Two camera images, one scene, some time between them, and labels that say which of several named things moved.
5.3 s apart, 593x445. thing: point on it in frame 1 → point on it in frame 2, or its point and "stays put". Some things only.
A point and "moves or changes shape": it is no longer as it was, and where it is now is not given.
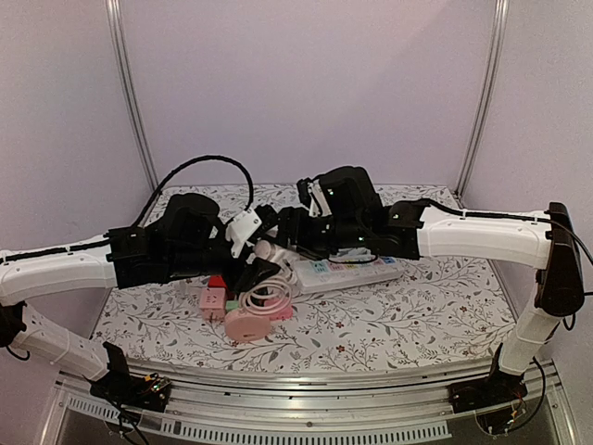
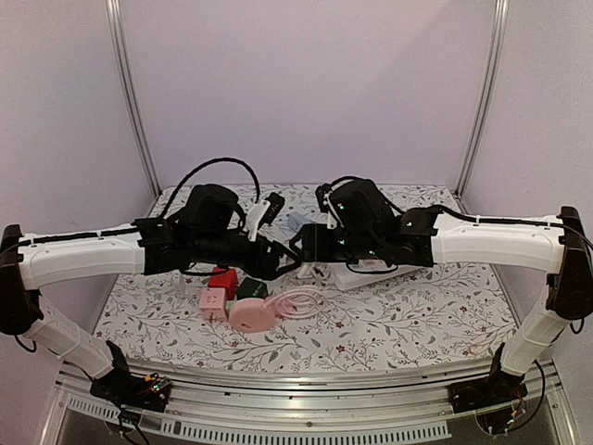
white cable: [269, 296] → [298, 302]
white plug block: [264, 249] moves or changes shape
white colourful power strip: [316, 275] moves or changes shape
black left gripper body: [244, 278] → [252, 264]
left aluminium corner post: [117, 37] stays put
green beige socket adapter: [232, 305] stays put
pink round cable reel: [242, 326] moves or changes shape
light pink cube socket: [213, 303] stays put
